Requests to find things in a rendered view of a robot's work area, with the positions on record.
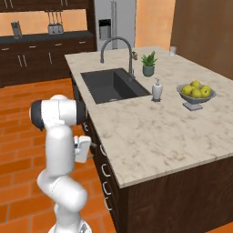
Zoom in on yellow-green apple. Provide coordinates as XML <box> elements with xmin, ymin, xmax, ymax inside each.
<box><xmin>189</xmin><ymin>79</ymin><xmax>202</xmax><ymax>89</ymax></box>
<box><xmin>199</xmin><ymin>85</ymin><xmax>212</xmax><ymax>98</ymax></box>
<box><xmin>181</xmin><ymin>85</ymin><xmax>194</xmax><ymax>96</ymax></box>
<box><xmin>190</xmin><ymin>87</ymin><xmax>203</xmax><ymax>99</ymax></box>

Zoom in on brown tall cupboard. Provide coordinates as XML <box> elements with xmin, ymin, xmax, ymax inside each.
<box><xmin>169</xmin><ymin>0</ymin><xmax>233</xmax><ymax>80</ymax></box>

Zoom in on grey knife block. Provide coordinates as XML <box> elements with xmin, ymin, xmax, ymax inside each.
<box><xmin>10</xmin><ymin>20</ymin><xmax>23</xmax><ymax>40</ymax></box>

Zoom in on grey hanging kitchen tool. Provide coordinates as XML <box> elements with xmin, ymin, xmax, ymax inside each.
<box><xmin>52</xmin><ymin>11</ymin><xmax>59</xmax><ymax>35</ymax></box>
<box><xmin>56</xmin><ymin>11</ymin><xmax>65</xmax><ymax>35</ymax></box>
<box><xmin>46</xmin><ymin>11</ymin><xmax>54</xmax><ymax>35</ymax></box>

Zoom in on dark wood base cupboards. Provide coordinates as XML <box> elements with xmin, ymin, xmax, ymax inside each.
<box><xmin>0</xmin><ymin>30</ymin><xmax>98</xmax><ymax>88</ymax></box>

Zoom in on grey fruit bowl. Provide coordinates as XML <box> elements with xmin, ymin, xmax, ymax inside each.
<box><xmin>176</xmin><ymin>84</ymin><xmax>218</xmax><ymax>112</ymax></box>

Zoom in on green potted plant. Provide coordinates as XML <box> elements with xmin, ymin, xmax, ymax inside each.
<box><xmin>140</xmin><ymin>50</ymin><xmax>158</xmax><ymax>78</ymax></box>

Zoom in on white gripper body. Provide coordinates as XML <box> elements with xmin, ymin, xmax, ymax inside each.
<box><xmin>76</xmin><ymin>135</ymin><xmax>93</xmax><ymax>164</ymax></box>

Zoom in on black sink basin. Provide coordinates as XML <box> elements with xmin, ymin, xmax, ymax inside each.
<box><xmin>80</xmin><ymin>67</ymin><xmax>152</xmax><ymax>106</ymax></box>

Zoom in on clear glass cup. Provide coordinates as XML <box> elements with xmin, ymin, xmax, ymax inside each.
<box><xmin>168</xmin><ymin>46</ymin><xmax>178</xmax><ymax>58</ymax></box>

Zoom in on dark grey curved tap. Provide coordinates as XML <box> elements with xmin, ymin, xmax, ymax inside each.
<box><xmin>99</xmin><ymin>35</ymin><xmax>139</xmax><ymax>81</ymax></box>

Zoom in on white soap dispenser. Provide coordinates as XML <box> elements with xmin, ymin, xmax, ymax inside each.
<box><xmin>151</xmin><ymin>77</ymin><xmax>164</xmax><ymax>103</ymax></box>

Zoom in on dark wood wall cupboards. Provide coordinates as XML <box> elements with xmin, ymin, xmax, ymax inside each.
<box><xmin>0</xmin><ymin>0</ymin><xmax>96</xmax><ymax>14</ymax></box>

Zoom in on silver fridge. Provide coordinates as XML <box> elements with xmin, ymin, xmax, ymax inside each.
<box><xmin>93</xmin><ymin>0</ymin><xmax>137</xmax><ymax>51</ymax></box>

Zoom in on dark wood kitchen island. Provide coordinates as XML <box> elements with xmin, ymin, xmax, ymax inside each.
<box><xmin>64</xmin><ymin>46</ymin><xmax>233</xmax><ymax>233</ymax></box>

